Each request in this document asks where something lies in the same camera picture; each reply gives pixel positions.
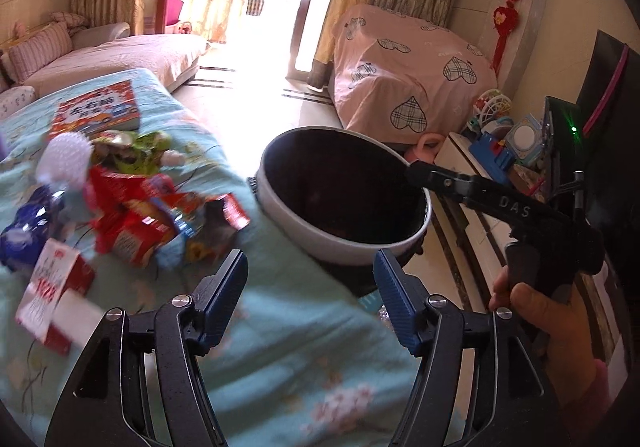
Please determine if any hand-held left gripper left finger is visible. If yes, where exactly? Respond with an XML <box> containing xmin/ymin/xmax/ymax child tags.
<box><xmin>44</xmin><ymin>249</ymin><xmax>249</xmax><ymax>447</ymax></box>

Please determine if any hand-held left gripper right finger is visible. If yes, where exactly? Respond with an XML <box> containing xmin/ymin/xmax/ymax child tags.
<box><xmin>372</xmin><ymin>248</ymin><xmax>576</xmax><ymax>447</ymax></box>

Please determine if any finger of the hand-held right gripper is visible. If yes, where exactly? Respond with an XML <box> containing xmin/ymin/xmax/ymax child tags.
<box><xmin>405</xmin><ymin>160</ymin><xmax>482</xmax><ymax>204</ymax></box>

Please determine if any small red wrapper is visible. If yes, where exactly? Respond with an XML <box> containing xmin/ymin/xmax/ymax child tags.
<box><xmin>205</xmin><ymin>192</ymin><xmax>251</xmax><ymax>233</ymax></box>

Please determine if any black white-rimmed trash bin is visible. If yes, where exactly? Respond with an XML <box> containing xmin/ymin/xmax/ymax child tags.
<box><xmin>248</xmin><ymin>126</ymin><xmax>433</xmax><ymax>298</ymax></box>

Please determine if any large red snack bag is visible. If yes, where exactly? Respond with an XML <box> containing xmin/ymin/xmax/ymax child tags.
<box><xmin>82</xmin><ymin>166</ymin><xmax>186</xmax><ymax>269</ymax></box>

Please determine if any red and white carton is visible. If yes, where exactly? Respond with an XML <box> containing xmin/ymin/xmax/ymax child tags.
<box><xmin>15</xmin><ymin>238</ymin><xmax>106</xmax><ymax>357</ymax></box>

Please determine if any dark blue foil wrapper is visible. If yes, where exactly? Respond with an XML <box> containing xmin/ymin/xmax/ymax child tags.
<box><xmin>0</xmin><ymin>187</ymin><xmax>63</xmax><ymax>273</ymax></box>

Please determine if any person's right forearm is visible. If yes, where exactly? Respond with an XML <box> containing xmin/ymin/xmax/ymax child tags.
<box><xmin>555</xmin><ymin>361</ymin><xmax>615</xmax><ymax>447</ymax></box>

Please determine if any person's right hand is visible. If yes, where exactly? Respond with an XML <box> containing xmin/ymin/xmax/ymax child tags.
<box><xmin>489</xmin><ymin>267</ymin><xmax>599</xmax><ymax>384</ymax></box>

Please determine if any white television cabinet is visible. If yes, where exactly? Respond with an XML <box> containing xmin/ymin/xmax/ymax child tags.
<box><xmin>435</xmin><ymin>132</ymin><xmax>551</xmax><ymax>278</ymax></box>

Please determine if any blue plastic toy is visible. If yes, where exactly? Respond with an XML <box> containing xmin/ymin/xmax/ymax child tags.
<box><xmin>467</xmin><ymin>130</ymin><xmax>516</xmax><ymax>173</ymax></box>

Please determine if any light blue floral tablecloth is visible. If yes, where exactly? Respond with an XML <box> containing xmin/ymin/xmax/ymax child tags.
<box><xmin>0</xmin><ymin>68</ymin><xmax>466</xmax><ymax>447</ymax></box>

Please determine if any white round cage toy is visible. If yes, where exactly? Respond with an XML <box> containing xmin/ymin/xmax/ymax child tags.
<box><xmin>472</xmin><ymin>88</ymin><xmax>513</xmax><ymax>128</ymax></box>

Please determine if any light blue toy box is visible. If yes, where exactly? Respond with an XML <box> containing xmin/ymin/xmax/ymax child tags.
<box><xmin>505</xmin><ymin>114</ymin><xmax>546</xmax><ymax>168</ymax></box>

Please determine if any pink heart-print cover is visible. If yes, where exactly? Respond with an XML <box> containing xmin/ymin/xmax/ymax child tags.
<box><xmin>331</xmin><ymin>3</ymin><xmax>498</xmax><ymax>145</ymax></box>

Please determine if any black television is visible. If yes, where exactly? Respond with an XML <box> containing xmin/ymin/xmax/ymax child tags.
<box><xmin>575</xmin><ymin>30</ymin><xmax>640</xmax><ymax>328</ymax></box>

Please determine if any green snack wrapper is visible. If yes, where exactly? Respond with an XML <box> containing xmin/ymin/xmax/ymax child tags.
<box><xmin>90</xmin><ymin>130</ymin><xmax>173</xmax><ymax>175</ymax></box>

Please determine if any red picture book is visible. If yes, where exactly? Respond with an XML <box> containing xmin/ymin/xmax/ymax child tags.
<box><xmin>48</xmin><ymin>80</ymin><xmax>142</xmax><ymax>138</ymax></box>

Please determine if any pink sofa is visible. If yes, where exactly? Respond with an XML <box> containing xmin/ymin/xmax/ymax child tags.
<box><xmin>0</xmin><ymin>22</ymin><xmax>208</xmax><ymax>98</ymax></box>

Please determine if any white patterned sofa cushion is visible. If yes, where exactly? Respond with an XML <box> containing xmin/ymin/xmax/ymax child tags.
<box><xmin>0</xmin><ymin>86</ymin><xmax>38</xmax><ymax>123</ymax></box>

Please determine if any striped pink pillow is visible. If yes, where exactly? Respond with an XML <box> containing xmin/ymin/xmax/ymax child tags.
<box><xmin>7</xmin><ymin>22</ymin><xmax>73</xmax><ymax>83</ymax></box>

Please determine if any plaid pink pillow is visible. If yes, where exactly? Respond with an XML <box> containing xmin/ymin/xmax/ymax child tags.
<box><xmin>50</xmin><ymin>11</ymin><xmax>91</xmax><ymax>30</ymax></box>

